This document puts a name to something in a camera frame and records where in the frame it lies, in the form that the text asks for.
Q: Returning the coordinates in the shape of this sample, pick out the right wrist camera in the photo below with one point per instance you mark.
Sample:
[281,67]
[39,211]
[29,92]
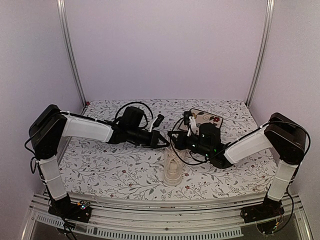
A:
[189,121]

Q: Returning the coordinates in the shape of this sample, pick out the white shoelace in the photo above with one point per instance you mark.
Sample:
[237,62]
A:
[173,166]

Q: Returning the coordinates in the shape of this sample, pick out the square floral ceramic plate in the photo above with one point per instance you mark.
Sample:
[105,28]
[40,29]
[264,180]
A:
[202,117]

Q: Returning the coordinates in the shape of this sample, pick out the left aluminium frame post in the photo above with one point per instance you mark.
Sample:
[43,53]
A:
[62,13]

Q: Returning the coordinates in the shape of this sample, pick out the cream lace sneaker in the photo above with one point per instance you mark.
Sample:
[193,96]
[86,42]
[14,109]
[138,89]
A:
[173,182]

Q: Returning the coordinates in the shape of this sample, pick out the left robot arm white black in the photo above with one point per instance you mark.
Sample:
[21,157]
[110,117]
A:
[53,125]

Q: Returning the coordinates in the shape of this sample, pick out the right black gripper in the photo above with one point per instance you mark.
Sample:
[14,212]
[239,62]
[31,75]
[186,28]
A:
[179,143]

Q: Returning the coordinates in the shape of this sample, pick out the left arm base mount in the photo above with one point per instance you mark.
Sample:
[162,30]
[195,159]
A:
[64,208]

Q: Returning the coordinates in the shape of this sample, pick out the aluminium front rail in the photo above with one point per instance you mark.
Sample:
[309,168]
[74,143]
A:
[206,219]

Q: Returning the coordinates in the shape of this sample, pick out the aluminium frame post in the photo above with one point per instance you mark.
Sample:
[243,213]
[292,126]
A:
[270,5]
[62,13]

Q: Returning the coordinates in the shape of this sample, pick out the right aluminium frame post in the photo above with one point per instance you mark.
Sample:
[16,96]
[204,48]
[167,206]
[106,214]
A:
[270,5]

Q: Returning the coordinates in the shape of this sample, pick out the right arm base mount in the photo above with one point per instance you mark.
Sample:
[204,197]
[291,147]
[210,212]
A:
[265,210]

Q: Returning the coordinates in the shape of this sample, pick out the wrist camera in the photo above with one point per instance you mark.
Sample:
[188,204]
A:
[189,121]
[155,123]

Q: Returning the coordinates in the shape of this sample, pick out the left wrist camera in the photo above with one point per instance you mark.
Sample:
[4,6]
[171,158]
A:
[155,123]

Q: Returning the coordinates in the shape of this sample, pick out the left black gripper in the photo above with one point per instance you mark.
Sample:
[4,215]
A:
[153,143]

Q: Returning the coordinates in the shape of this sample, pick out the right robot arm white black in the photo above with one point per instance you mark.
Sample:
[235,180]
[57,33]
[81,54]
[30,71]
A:
[288,141]

